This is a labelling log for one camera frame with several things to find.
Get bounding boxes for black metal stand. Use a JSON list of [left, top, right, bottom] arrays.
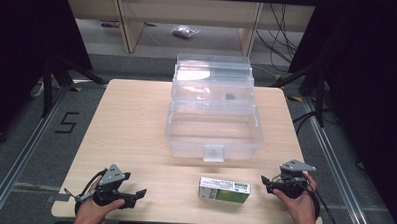
[[40, 53, 110, 121], [268, 61, 336, 129]]

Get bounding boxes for black curtain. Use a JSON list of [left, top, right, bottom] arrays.
[[0, 0, 96, 154], [282, 0, 397, 224]]

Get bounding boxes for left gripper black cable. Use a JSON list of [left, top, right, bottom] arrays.
[[62, 166, 109, 217]]

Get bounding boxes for metal floor rail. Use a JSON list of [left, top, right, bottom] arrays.
[[297, 96, 379, 224], [0, 82, 71, 224]]

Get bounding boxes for person's right hand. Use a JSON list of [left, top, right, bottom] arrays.
[[271, 172, 321, 224]]

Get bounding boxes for black floor cables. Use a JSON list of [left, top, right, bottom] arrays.
[[253, 2, 302, 65]]

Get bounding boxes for person's left hand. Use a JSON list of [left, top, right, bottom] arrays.
[[72, 179, 127, 224]]

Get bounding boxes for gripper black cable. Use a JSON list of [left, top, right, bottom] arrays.
[[62, 166, 109, 217], [301, 187, 346, 224]]

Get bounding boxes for clear plastic storage box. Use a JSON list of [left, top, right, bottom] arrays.
[[164, 52, 267, 165]]

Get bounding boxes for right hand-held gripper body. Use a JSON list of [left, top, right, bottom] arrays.
[[273, 158, 318, 201]]

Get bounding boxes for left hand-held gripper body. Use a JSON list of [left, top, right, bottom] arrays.
[[74, 162, 129, 209]]

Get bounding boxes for green and white carton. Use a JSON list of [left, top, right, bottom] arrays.
[[197, 176, 252, 205]]

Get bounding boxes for light wooden shelf unit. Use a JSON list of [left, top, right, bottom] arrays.
[[63, 0, 317, 61]]

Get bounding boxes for clear plastic bag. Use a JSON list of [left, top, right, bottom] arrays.
[[171, 24, 202, 40]]

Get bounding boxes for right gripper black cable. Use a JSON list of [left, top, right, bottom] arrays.
[[301, 187, 346, 224]]

